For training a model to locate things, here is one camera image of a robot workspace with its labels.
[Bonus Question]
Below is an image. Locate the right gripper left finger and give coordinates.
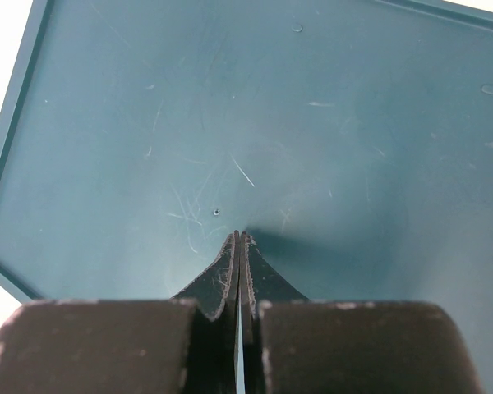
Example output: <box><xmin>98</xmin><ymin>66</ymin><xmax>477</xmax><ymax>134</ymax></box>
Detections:
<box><xmin>173</xmin><ymin>231</ymin><xmax>240</xmax><ymax>393</ymax></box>

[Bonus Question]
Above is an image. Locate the teal drawer organizer box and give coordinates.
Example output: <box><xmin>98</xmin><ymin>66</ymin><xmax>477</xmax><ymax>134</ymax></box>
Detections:
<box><xmin>0</xmin><ymin>1</ymin><xmax>493</xmax><ymax>393</ymax></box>

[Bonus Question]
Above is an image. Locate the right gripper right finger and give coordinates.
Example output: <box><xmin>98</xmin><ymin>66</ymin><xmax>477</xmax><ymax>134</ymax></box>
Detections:
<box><xmin>239</xmin><ymin>231</ymin><xmax>306</xmax><ymax>393</ymax></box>

